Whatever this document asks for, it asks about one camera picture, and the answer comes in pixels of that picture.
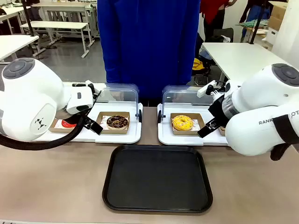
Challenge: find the black pole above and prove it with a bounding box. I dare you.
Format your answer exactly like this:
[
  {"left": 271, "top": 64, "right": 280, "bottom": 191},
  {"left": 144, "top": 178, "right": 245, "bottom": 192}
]
[
  {"left": 21, "top": 0, "right": 36, "bottom": 37},
  {"left": 248, "top": 0, "right": 266, "bottom": 45}
]

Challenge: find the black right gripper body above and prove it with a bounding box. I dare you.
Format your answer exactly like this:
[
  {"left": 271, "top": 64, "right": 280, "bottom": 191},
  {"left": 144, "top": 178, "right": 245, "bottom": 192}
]
[{"left": 208, "top": 95, "right": 229, "bottom": 127}]

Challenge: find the brown cardboard box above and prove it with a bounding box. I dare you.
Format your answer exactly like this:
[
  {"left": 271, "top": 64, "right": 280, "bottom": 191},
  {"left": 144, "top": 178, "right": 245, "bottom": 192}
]
[{"left": 268, "top": 0, "right": 288, "bottom": 31}]

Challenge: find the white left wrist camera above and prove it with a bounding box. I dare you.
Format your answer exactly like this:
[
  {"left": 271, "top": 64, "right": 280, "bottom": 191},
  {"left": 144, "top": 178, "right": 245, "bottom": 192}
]
[{"left": 85, "top": 79, "right": 97, "bottom": 95}]

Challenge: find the black arm cable sleeve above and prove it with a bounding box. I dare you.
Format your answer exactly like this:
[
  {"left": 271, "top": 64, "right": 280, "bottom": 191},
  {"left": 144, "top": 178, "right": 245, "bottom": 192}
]
[
  {"left": 270, "top": 114, "right": 299, "bottom": 161},
  {"left": 0, "top": 113, "right": 85, "bottom": 151}
]

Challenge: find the black right arm cable sleeve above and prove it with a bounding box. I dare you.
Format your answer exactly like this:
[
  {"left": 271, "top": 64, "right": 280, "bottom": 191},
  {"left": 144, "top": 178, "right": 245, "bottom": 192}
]
[{"left": 270, "top": 114, "right": 299, "bottom": 161}]

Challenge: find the white storage box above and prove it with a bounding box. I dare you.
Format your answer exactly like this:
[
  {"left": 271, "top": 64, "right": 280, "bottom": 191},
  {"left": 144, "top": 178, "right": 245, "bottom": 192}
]
[{"left": 265, "top": 27, "right": 279, "bottom": 45}]

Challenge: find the chocolate sprinkled donut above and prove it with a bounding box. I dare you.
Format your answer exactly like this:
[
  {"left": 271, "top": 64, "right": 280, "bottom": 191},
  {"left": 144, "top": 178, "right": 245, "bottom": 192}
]
[{"left": 106, "top": 115, "right": 129, "bottom": 130}]

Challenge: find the white desk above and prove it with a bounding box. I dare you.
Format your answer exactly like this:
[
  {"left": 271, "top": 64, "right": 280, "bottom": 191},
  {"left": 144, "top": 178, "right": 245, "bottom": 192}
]
[{"left": 31, "top": 1, "right": 92, "bottom": 24}]

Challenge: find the black chair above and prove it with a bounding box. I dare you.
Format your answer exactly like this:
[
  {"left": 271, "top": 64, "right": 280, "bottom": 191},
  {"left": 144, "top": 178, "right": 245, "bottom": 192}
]
[{"left": 205, "top": 28, "right": 234, "bottom": 43}]

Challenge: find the large white table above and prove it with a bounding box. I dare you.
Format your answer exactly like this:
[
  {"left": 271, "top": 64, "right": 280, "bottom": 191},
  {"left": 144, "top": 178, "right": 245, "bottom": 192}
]
[{"left": 200, "top": 42, "right": 293, "bottom": 83}]

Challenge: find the person in blue top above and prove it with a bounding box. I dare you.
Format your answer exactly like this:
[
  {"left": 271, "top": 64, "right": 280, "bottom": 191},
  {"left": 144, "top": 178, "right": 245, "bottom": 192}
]
[{"left": 96, "top": 0, "right": 202, "bottom": 99}]

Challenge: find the clear display case lid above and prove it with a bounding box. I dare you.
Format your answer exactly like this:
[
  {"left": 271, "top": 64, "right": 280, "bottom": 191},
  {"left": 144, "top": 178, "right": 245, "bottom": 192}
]
[
  {"left": 71, "top": 82, "right": 142, "bottom": 123},
  {"left": 157, "top": 84, "right": 225, "bottom": 124}
]

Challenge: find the black plastic serving tray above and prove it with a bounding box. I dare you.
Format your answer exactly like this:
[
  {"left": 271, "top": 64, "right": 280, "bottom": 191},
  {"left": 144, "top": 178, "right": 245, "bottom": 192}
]
[{"left": 102, "top": 144, "right": 214, "bottom": 214}]

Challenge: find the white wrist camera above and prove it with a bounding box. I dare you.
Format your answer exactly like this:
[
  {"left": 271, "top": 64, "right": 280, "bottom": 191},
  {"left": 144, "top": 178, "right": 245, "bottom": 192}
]
[
  {"left": 85, "top": 79, "right": 97, "bottom": 95},
  {"left": 196, "top": 80, "right": 225, "bottom": 99}
]

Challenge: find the yellow bag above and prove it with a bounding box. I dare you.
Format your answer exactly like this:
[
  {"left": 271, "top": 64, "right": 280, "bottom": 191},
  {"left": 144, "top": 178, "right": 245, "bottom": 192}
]
[{"left": 192, "top": 58, "right": 205, "bottom": 71}]

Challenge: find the white table with pole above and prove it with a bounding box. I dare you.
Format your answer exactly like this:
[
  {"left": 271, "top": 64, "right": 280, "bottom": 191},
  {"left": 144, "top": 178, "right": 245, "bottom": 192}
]
[{"left": 0, "top": 35, "right": 40, "bottom": 65}]

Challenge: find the red glazed donut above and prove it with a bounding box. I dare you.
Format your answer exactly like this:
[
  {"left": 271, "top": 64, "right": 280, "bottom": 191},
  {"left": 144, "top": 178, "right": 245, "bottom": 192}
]
[{"left": 61, "top": 119, "right": 78, "bottom": 129}]

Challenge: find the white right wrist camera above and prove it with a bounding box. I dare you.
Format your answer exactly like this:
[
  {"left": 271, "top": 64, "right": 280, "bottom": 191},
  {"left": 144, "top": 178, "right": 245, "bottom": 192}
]
[{"left": 196, "top": 80, "right": 225, "bottom": 99}]

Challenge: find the white bench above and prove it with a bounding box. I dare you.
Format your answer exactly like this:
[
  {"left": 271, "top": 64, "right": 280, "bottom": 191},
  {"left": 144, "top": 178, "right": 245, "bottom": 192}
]
[{"left": 20, "top": 21, "right": 90, "bottom": 58}]

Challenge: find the white display case base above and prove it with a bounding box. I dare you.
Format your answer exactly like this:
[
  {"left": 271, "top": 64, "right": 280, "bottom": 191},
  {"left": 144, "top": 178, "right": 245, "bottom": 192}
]
[
  {"left": 157, "top": 102, "right": 231, "bottom": 147},
  {"left": 35, "top": 102, "right": 143, "bottom": 144}
]

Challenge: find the person in dark clothes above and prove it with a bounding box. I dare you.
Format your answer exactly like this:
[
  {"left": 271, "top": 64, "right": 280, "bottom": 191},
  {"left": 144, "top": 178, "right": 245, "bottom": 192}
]
[{"left": 238, "top": 0, "right": 272, "bottom": 24}]

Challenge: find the yellow sprinkled donut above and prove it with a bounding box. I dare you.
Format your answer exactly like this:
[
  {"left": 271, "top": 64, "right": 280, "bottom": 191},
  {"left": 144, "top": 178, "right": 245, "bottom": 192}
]
[{"left": 171, "top": 114, "right": 194, "bottom": 132}]

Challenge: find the black left arm cable sleeve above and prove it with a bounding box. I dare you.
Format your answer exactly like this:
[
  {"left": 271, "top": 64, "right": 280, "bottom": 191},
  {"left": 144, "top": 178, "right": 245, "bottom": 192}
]
[{"left": 0, "top": 113, "right": 85, "bottom": 151}]

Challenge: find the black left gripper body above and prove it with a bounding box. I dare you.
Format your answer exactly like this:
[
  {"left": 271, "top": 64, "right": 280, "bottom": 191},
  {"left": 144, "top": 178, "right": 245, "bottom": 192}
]
[{"left": 80, "top": 109, "right": 94, "bottom": 125}]

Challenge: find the person in red top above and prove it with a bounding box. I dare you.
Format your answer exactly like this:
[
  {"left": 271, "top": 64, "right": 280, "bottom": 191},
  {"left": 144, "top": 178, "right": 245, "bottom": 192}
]
[{"left": 199, "top": 0, "right": 237, "bottom": 42}]

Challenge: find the cardboard donut box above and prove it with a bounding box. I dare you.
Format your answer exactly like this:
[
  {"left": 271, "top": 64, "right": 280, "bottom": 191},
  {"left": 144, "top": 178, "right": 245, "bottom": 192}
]
[
  {"left": 170, "top": 112, "right": 206, "bottom": 136},
  {"left": 96, "top": 111, "right": 131, "bottom": 135},
  {"left": 49, "top": 118, "right": 78, "bottom": 134}
]

